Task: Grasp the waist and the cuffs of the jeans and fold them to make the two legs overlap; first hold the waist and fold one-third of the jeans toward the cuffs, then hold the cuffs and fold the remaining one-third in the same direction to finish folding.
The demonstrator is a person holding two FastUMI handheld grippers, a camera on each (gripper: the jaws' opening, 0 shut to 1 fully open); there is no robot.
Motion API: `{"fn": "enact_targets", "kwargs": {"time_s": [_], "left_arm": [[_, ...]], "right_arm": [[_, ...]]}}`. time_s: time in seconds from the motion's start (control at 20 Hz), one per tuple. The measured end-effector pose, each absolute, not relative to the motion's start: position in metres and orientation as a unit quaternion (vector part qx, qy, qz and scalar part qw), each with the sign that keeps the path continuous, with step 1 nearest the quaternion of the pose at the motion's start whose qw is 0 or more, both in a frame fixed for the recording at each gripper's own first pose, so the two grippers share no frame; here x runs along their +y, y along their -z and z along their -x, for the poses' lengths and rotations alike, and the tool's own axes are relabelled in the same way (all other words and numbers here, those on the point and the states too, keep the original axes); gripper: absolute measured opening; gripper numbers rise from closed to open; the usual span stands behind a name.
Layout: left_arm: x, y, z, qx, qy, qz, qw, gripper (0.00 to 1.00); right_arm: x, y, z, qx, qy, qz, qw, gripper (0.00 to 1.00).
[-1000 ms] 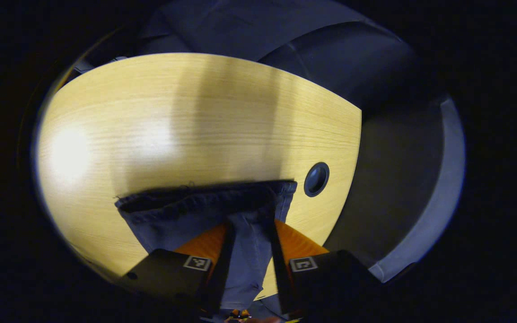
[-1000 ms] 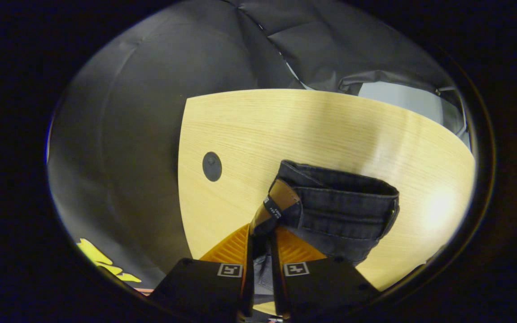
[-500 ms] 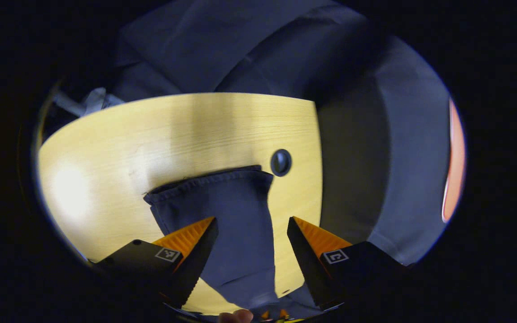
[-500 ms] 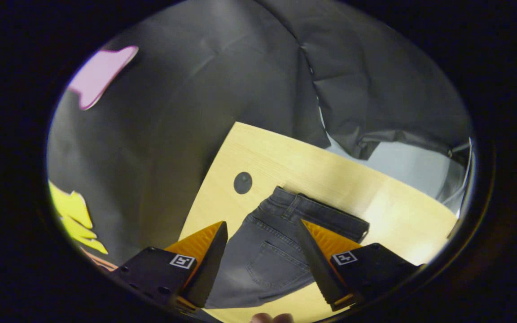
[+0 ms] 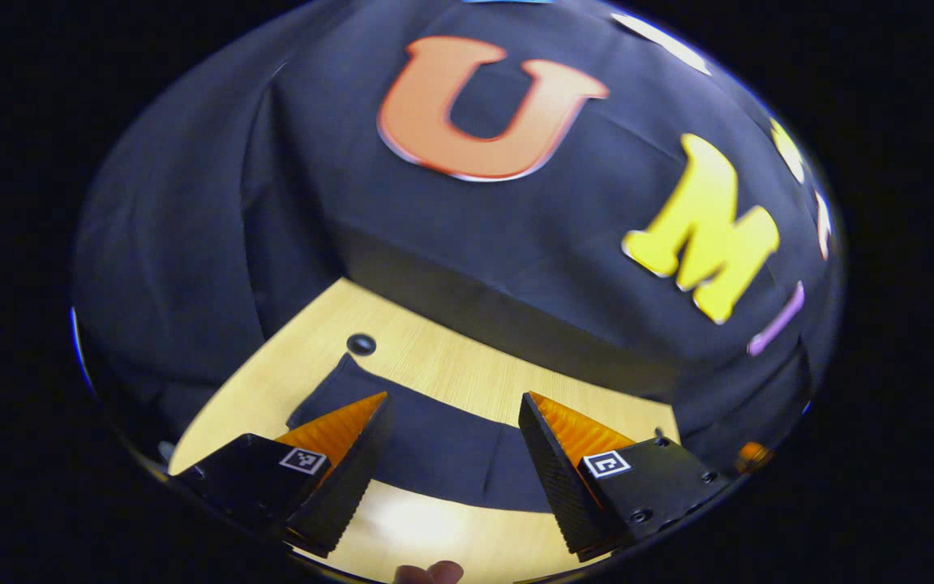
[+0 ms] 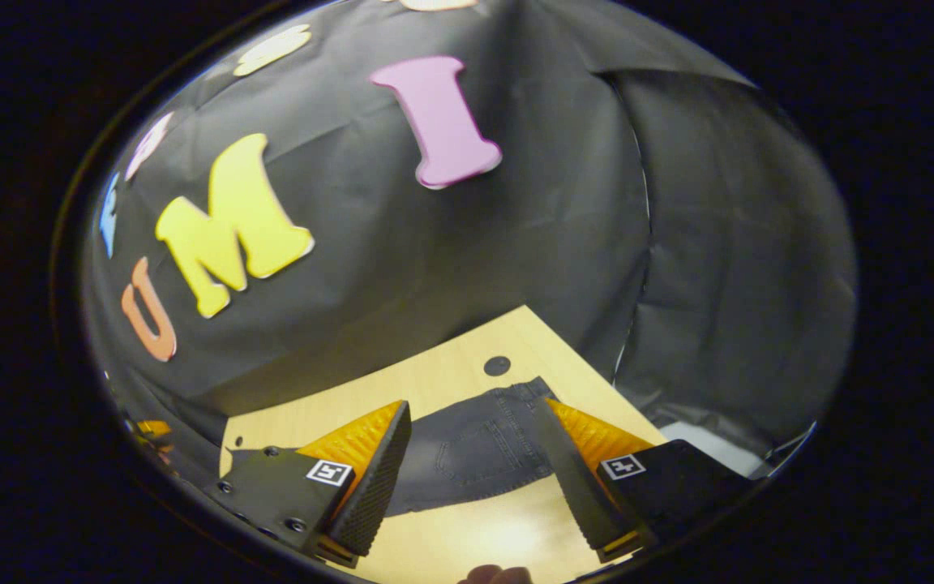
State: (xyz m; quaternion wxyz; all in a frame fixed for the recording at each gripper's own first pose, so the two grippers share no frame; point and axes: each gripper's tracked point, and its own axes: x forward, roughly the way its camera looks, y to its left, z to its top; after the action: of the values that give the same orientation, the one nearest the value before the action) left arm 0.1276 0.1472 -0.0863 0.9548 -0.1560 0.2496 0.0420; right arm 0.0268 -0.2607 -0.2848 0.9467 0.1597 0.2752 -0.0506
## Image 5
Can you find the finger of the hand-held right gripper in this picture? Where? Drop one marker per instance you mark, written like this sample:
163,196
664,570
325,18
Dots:
752,457

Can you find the black backdrop cloth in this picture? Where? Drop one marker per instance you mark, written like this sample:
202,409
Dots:
313,186

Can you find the black jeans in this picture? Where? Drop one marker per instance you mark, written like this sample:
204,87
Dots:
434,446

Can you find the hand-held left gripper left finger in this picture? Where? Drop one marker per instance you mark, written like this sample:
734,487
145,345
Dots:
349,487

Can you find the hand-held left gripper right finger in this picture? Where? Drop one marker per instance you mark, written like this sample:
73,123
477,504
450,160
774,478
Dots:
556,478

